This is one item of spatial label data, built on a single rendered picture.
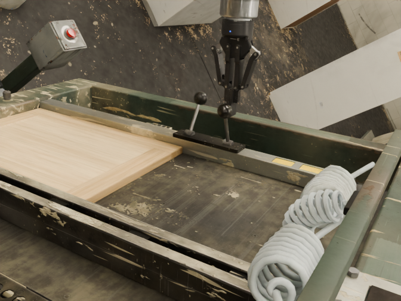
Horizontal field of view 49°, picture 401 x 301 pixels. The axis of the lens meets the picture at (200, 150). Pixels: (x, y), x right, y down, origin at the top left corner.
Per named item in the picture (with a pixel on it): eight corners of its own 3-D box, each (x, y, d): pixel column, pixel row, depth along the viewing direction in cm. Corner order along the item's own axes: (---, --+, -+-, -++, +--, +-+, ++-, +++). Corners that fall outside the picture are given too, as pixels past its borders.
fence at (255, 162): (52, 109, 151) (51, 98, 149) (325, 184, 107) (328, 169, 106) (40, 113, 147) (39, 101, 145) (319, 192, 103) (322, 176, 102)
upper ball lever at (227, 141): (225, 141, 118) (221, 99, 110) (238, 144, 116) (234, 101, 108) (218, 149, 116) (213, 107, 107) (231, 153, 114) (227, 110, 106)
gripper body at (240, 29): (261, 19, 104) (257, 58, 108) (229, 15, 108) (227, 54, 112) (247, 21, 98) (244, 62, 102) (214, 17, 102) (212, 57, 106)
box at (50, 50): (48, 40, 177) (74, 18, 166) (62, 67, 177) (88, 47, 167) (24, 44, 167) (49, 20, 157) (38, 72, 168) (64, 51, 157)
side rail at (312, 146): (102, 110, 173) (101, 82, 169) (400, 185, 123) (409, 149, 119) (92, 113, 168) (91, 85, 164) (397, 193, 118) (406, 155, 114)
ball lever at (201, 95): (185, 137, 123) (199, 92, 124) (197, 140, 122) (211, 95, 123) (179, 134, 120) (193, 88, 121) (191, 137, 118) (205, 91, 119)
